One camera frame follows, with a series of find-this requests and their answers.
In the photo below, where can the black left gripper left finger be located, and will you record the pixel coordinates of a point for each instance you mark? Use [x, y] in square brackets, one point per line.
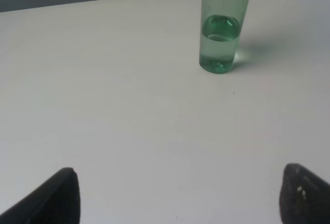
[57, 200]

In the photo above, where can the green transparent plastic bottle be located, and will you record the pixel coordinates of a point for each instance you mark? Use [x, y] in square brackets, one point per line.
[221, 26]

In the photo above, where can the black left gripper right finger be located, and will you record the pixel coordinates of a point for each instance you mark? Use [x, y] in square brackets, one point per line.
[304, 196]

